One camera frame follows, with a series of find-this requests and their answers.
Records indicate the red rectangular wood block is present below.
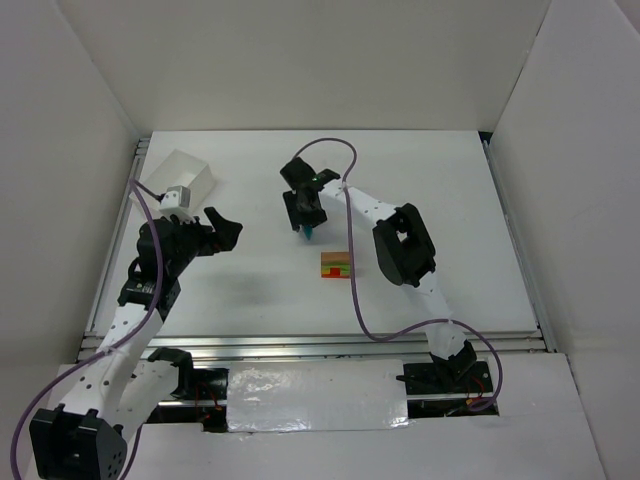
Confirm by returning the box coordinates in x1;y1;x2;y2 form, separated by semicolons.
321;267;351;279

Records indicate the white plastic bin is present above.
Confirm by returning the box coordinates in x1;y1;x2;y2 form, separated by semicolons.
140;149;218;214

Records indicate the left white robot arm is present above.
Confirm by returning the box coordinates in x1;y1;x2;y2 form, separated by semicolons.
29;207;243;479

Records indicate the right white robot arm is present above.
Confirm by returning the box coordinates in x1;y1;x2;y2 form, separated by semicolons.
280;157;477;387

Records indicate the shiny white tape sheet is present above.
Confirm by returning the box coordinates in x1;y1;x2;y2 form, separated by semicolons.
226;359;409;433

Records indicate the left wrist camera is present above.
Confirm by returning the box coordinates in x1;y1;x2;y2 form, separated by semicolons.
159;186;193;223

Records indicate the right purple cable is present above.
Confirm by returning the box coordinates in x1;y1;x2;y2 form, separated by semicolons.
292;138;504;412

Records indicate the purple cable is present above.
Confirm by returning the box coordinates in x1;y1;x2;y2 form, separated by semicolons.
292;138;504;412
8;178;164;480

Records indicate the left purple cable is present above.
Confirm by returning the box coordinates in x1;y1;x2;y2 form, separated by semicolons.
8;178;164;480

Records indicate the aluminium rail frame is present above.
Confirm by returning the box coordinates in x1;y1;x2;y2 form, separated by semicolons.
76;138;548;366

